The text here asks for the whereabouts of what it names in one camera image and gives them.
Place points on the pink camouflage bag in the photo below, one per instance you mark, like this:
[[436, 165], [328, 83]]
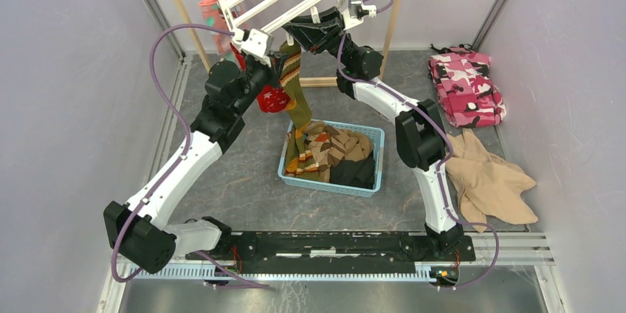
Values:
[[465, 91]]

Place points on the green striped sock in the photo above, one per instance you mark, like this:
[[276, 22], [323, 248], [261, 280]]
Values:
[[299, 159], [297, 108]]

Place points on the red snowflake sock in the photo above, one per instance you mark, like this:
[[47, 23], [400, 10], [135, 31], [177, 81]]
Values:
[[272, 100]]

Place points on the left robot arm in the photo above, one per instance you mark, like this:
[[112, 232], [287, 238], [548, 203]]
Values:
[[138, 230]]

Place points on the beige cloth on floor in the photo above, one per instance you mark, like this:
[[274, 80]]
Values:
[[487, 185]]

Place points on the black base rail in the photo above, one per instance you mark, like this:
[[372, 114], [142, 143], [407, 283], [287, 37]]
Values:
[[339, 252]]

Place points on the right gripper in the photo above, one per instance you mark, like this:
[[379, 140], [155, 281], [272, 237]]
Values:
[[316, 38]]

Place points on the black garment in basket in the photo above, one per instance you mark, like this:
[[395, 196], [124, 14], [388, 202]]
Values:
[[356, 174]]

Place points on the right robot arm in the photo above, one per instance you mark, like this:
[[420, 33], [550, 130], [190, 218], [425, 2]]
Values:
[[421, 142]]

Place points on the wooden rack frame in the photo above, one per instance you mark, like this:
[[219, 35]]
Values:
[[306, 82]]

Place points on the light blue plastic basket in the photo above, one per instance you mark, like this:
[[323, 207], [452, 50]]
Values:
[[376, 135]]

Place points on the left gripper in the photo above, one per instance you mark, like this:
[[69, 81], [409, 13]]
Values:
[[277, 65]]

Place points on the pink patterned sock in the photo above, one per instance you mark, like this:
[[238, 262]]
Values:
[[214, 17]]

